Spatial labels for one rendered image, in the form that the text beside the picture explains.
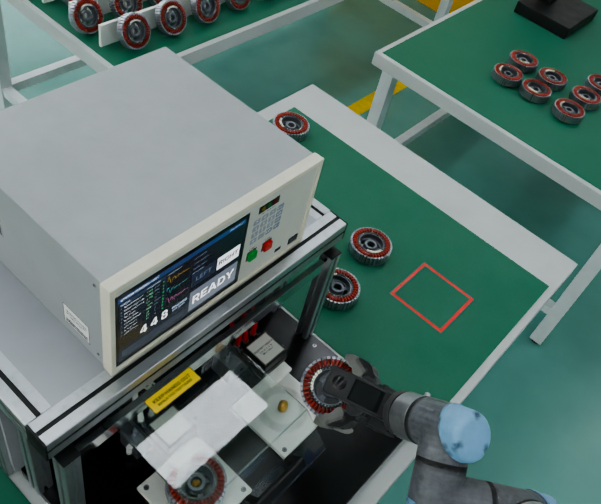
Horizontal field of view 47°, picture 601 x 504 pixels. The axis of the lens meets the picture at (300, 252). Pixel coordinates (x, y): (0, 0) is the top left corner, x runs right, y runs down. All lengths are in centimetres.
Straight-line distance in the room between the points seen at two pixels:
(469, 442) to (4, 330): 71
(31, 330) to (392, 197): 117
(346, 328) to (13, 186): 88
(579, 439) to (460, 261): 104
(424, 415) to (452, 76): 174
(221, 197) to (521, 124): 162
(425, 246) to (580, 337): 125
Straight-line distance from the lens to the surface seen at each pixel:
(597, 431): 278
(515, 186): 351
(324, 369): 127
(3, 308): 116
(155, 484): 136
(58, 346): 111
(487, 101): 254
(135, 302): 97
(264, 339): 137
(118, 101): 120
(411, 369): 163
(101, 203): 102
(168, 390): 112
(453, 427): 100
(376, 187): 200
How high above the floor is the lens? 204
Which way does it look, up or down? 47 degrees down
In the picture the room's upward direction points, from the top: 16 degrees clockwise
